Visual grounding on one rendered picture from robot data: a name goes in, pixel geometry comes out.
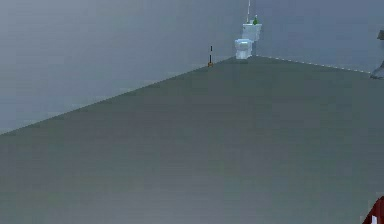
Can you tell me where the dark red cloth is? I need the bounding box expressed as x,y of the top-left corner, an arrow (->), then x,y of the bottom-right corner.
362,195 -> 384,224

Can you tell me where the grey pedestal sink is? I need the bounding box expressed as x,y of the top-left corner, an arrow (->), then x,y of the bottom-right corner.
369,29 -> 384,80

